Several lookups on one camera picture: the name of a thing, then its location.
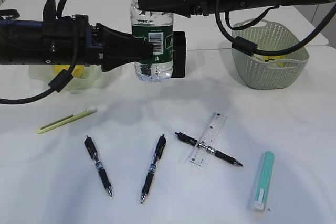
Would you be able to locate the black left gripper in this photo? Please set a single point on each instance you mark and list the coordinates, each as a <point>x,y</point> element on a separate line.
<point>118,48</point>

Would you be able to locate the yellow pear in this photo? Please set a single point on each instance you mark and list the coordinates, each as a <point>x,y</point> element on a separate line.
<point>77,72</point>

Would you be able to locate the yellow white waste paper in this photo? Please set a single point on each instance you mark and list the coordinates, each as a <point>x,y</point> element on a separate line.
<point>271,59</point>

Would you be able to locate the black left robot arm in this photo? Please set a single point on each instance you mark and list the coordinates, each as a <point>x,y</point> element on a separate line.
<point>30,42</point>

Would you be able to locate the black square pen holder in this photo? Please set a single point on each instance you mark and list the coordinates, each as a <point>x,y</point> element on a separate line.
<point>179,55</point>

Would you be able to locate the pale green wavy glass plate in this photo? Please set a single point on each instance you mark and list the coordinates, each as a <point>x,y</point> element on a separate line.
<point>45,73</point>

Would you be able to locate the yellow-green utility knife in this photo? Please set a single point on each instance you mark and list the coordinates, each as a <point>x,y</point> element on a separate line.
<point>66,120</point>

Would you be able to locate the black gel pen left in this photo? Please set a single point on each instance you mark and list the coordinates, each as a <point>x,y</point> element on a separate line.
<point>89,144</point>

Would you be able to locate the blue black gel pen middle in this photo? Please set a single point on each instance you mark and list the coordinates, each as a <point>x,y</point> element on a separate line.
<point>152,168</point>

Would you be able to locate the green woven plastic basket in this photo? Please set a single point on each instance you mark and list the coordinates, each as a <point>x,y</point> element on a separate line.
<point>269,36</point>

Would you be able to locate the black gel pen on ruler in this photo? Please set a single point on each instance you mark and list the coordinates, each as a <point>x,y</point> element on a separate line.
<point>191,141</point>

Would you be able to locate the clear plastic ruler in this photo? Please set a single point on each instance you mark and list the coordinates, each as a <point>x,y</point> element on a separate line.
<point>199,156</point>

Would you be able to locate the teal white utility knife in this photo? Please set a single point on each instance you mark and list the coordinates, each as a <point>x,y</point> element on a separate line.
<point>264,181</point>

